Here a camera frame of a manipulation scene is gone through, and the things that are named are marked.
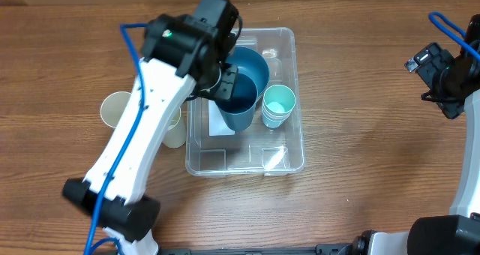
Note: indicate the pink small cup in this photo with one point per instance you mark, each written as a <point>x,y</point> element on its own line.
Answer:
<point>266,112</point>

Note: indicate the mint green small cup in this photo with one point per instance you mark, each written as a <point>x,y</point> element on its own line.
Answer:
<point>279,100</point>

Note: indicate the light blue small cup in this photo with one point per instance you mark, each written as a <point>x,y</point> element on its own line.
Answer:
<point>273,122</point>

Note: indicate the white label in bin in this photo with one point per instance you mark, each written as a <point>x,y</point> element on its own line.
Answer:
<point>216,123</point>

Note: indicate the cream tall cup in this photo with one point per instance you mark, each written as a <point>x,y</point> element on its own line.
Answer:
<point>113,106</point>
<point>175,135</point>

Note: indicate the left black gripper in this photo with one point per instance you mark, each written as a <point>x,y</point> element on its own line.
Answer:
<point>226,89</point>

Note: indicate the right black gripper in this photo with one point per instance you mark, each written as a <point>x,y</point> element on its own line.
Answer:
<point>451,107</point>

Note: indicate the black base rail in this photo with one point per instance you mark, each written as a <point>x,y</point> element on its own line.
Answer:
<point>319,249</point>

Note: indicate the clear plastic storage bin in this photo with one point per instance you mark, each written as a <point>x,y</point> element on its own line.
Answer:
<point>258,149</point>

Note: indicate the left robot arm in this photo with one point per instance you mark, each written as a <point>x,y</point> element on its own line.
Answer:
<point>182,58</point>

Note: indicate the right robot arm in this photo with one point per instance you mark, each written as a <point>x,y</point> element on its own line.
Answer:
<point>452,83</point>

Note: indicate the dark blue tall cup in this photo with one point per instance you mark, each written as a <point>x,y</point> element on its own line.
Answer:
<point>238,111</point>

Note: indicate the dark blue bowl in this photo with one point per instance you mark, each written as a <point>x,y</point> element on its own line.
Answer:
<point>253,65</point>

